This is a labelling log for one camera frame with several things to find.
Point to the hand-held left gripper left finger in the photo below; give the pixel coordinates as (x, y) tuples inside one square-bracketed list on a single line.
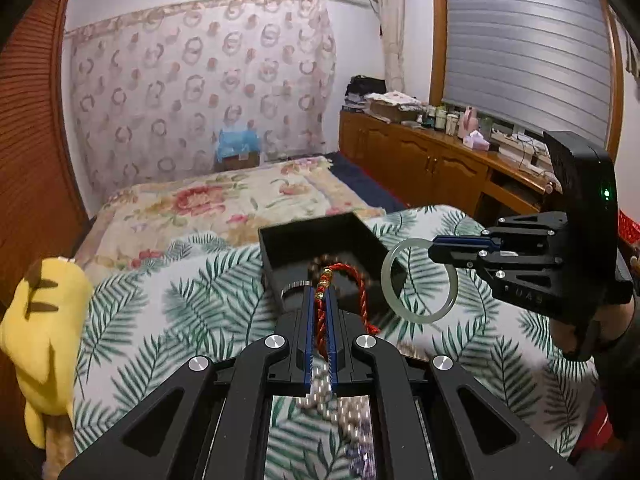
[(310, 330)]

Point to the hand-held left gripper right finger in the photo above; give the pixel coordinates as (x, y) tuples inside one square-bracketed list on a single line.
[(332, 330)]

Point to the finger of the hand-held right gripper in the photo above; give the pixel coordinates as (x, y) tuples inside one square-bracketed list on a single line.
[(465, 258), (465, 241)]

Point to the pale green jade bangle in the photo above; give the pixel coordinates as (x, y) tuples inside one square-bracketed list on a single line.
[(389, 290)]

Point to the black jewelry box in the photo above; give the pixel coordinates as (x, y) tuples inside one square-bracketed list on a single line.
[(320, 232)]

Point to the person's right forearm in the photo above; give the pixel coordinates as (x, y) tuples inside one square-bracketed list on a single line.
[(620, 360)]

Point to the red patterned bedspread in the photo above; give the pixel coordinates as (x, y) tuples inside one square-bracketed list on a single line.
[(631, 225)]

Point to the wooden side cabinet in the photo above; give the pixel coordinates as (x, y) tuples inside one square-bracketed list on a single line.
[(425, 165)]

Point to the pink tissue pack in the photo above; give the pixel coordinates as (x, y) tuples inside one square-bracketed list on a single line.
[(476, 140)]

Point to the white power strip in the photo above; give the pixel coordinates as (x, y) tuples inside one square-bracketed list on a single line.
[(515, 137)]

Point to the leaf print cloth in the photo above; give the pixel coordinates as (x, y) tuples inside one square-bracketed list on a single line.
[(200, 310)]

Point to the white jar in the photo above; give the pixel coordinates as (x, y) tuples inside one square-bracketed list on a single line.
[(440, 119), (452, 124)]

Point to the green glass cup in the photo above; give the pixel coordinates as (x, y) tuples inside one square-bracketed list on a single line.
[(485, 124)]

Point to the pink rabbit bottle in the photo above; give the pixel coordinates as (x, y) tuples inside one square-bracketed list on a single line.
[(467, 120)]

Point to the dark blue blanket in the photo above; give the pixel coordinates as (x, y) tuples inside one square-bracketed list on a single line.
[(360, 175)]

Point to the cardboard box with papers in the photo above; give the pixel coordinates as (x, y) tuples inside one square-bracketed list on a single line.
[(395, 107)]

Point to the floral blanket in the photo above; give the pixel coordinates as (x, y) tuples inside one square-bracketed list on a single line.
[(200, 200)]

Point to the pile of black clothes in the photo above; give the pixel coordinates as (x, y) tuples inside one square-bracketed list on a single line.
[(365, 90)]

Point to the small cardboard box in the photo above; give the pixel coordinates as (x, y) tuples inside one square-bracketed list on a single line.
[(239, 161)]

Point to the grey window blind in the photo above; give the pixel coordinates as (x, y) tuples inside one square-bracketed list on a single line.
[(525, 45)]

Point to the blue plastic bag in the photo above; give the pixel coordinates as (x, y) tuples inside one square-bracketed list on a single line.
[(237, 142)]

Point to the lace window curtain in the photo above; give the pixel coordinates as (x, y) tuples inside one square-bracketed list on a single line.
[(391, 25)]

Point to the circle patterned curtain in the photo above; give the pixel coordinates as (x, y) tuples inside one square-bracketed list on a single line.
[(200, 85)]

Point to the yellow plush toy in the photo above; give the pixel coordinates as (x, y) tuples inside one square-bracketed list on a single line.
[(40, 335)]

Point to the wooden slatted wardrobe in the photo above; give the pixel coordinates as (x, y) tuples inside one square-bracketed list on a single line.
[(35, 135)]

